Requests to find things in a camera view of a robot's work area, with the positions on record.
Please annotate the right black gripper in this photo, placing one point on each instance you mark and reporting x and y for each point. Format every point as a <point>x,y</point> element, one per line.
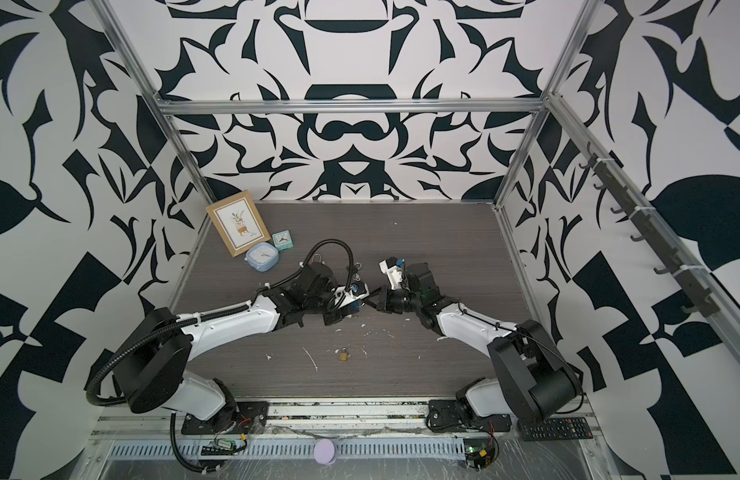
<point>383,293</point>

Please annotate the right circuit board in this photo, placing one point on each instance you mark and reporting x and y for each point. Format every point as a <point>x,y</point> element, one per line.
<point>480,454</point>

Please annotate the blue square alarm clock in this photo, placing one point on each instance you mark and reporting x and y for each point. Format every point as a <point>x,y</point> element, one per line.
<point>262,257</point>

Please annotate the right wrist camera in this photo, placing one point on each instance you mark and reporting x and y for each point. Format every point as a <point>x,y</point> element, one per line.
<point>394,270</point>

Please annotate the black coat hook rack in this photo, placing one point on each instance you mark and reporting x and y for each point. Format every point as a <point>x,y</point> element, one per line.
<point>657,268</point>

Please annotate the circuit board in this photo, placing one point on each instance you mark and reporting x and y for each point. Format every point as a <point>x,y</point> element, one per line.
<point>225,447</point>
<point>480,454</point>

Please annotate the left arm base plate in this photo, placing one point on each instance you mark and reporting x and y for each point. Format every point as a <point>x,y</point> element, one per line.
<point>247,417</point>

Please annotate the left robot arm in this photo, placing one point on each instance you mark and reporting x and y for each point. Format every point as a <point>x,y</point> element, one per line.
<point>149,370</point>

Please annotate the purple round lid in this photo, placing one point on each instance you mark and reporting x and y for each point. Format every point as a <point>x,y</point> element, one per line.
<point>325,452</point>

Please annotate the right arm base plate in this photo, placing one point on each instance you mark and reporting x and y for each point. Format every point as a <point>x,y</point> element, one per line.
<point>451,415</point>

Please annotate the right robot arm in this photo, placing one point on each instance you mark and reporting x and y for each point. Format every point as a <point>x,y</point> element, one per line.
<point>531,379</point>

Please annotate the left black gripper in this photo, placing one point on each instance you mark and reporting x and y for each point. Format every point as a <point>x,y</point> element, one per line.
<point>333,318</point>

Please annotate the white slotted cable duct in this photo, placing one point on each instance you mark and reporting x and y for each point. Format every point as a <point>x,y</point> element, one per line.
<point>303,449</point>

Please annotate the left circuit board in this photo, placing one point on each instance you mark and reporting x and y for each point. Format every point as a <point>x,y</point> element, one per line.
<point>225,447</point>

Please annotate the wooden picture frame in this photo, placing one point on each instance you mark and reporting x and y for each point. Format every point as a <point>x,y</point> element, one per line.
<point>238,223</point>

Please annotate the green square alarm clock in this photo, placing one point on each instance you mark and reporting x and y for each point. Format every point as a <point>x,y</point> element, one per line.
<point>282,240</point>

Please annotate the black remote control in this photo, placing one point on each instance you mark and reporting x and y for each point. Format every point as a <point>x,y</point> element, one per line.
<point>555,429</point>

